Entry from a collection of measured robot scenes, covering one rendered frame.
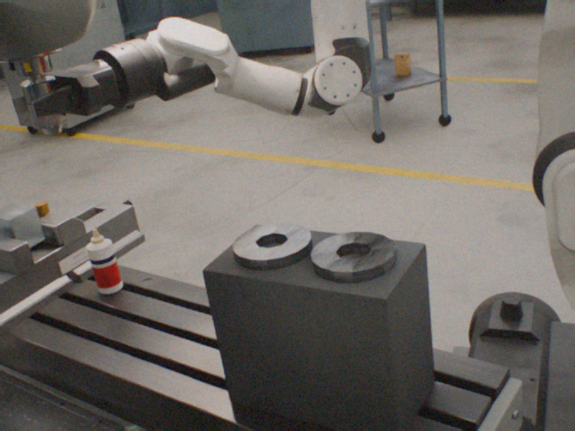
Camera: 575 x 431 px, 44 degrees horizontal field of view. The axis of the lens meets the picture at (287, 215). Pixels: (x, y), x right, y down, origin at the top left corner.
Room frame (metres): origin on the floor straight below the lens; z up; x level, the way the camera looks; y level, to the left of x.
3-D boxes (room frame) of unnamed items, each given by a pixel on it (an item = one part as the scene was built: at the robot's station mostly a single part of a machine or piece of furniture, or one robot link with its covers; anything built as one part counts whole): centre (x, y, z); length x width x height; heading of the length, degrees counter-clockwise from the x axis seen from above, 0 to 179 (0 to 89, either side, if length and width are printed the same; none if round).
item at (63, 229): (1.13, 0.41, 0.99); 0.12 x 0.06 x 0.04; 54
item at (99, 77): (1.04, 0.24, 1.24); 0.13 x 0.12 x 0.10; 44
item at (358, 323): (0.69, -0.02, 1.00); 0.22 x 0.12 x 0.20; 58
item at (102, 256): (1.03, 0.31, 0.96); 0.04 x 0.04 x 0.11
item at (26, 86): (0.97, 0.31, 1.26); 0.05 x 0.05 x 0.01
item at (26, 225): (1.08, 0.45, 1.01); 0.06 x 0.05 x 0.06; 54
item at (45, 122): (0.97, 0.31, 1.23); 0.05 x 0.05 x 0.05
